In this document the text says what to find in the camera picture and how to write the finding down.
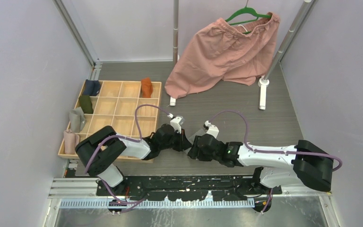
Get slotted aluminium cable duct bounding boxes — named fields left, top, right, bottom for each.
left=60, top=198, right=255, bottom=209

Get right metal rack pole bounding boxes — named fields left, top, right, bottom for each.
left=257, top=0, right=315, bottom=110

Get orange white underwear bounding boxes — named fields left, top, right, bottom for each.
left=141, top=78, right=153, bottom=98

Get wooden compartment tray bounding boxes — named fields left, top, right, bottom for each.
left=58, top=79, right=163, bottom=163

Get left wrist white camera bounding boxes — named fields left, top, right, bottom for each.
left=167, top=113, right=185, bottom=134

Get grey rolled underwear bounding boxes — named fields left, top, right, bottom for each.
left=69, top=107, right=86, bottom=133

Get grey underwear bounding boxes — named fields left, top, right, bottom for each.
left=69, top=107, right=86, bottom=133
left=184, top=129, right=206, bottom=154

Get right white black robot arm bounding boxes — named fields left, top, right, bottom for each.
left=187, top=134, right=334, bottom=193

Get dark green rolled underwear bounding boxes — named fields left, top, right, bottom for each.
left=78, top=95, right=94, bottom=114

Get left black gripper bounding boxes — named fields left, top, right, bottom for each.
left=159, top=128, right=192, bottom=152

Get wrist white camera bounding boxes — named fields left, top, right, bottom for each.
left=167, top=113, right=185, bottom=134
left=204, top=121, right=219, bottom=139

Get navy rolled underwear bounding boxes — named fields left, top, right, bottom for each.
left=82, top=79, right=101, bottom=96

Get pink rolled underwear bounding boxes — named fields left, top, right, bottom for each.
left=63, top=130, right=80, bottom=155

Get left aluminium frame post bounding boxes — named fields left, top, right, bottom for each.
left=53, top=0, right=102, bottom=80

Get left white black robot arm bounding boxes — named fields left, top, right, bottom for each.
left=75, top=124, right=192, bottom=195

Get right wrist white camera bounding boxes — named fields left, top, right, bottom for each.
left=204, top=121, right=219, bottom=139

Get pink shorts on hanger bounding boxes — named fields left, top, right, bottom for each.
left=165, top=12, right=280, bottom=99

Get metal rack pole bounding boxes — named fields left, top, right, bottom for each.
left=173, top=0, right=179, bottom=66
left=257, top=0, right=315, bottom=110

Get centre metal rack pole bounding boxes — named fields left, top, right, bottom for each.
left=173, top=0, right=179, bottom=66

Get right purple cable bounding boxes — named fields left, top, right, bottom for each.
left=208, top=110, right=343, bottom=214

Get green clothes hanger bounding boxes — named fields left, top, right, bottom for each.
left=225, top=0, right=272, bottom=27

